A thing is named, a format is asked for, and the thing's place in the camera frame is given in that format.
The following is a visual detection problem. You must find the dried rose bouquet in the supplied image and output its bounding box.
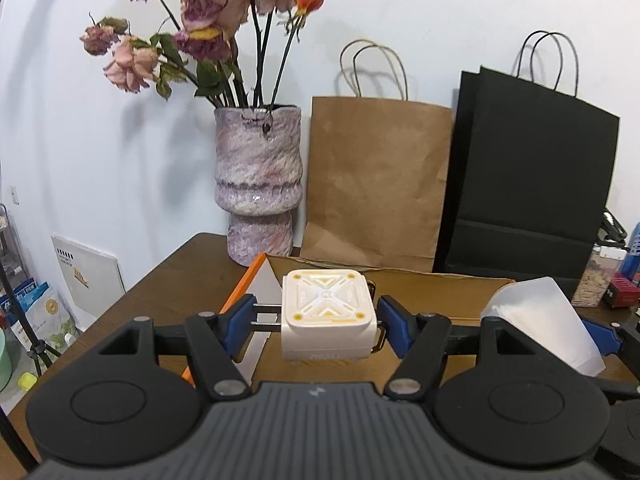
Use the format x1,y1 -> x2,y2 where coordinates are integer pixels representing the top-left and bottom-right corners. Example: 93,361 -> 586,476
80,0 -> 326,110

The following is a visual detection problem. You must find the white charger plug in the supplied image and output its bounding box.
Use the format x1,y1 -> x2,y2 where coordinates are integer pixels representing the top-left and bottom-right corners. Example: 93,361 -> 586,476
250,269 -> 387,365

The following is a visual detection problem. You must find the blue carton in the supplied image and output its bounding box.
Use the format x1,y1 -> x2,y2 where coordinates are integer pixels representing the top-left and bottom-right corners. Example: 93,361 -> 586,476
627,222 -> 640,281

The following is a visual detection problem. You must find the wire storage rack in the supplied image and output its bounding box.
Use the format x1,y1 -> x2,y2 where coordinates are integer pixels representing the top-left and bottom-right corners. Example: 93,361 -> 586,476
0,202 -> 26,286

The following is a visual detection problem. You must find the brown paper bag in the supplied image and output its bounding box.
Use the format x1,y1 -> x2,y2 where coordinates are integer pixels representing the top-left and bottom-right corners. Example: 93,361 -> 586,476
299,38 -> 453,273

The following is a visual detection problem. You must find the white translucent plastic cup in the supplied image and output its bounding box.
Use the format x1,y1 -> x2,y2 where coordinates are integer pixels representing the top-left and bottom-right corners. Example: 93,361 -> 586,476
480,276 -> 606,377

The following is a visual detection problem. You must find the white flat panel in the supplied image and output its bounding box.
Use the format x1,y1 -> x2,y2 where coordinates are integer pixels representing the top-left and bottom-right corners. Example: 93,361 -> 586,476
51,234 -> 126,331

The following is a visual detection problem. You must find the blue white bag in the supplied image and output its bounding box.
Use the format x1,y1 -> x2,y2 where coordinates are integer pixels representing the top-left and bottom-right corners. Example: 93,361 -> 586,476
0,280 -> 78,356

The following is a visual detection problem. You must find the small red box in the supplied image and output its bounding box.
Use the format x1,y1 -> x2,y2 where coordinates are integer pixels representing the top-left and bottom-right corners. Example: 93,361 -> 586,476
605,272 -> 640,308

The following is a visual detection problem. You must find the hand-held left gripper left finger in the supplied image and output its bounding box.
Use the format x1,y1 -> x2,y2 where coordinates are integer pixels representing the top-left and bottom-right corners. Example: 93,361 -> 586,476
97,294 -> 257,402

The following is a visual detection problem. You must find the black light stand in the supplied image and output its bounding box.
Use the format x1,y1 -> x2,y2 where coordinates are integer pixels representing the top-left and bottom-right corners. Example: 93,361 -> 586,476
0,255 -> 62,377

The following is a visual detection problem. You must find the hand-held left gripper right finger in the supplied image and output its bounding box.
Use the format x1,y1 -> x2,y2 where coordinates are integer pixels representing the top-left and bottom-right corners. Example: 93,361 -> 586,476
377,295 -> 543,403

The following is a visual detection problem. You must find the mint green bucket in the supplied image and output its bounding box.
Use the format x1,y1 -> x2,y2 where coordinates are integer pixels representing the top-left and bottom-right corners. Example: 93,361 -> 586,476
0,327 -> 13,393

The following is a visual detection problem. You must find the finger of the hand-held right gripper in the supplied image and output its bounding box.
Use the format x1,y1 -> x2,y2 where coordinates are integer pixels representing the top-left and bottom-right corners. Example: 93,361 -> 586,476
595,379 -> 640,406
581,319 -> 640,358

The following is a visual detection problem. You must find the clear food container black lid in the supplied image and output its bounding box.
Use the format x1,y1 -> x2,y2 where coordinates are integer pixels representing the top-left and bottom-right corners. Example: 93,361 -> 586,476
570,207 -> 628,308

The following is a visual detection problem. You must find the orange cardboard box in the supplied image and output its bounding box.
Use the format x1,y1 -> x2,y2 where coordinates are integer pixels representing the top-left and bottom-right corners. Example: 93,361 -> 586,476
181,252 -> 516,386

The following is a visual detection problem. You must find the purple mottled ceramic vase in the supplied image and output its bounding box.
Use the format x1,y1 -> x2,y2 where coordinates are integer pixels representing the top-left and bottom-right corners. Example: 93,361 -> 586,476
214,104 -> 304,267

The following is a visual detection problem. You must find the black paper bag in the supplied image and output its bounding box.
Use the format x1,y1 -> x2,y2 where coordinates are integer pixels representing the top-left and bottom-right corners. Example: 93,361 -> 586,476
432,31 -> 621,306

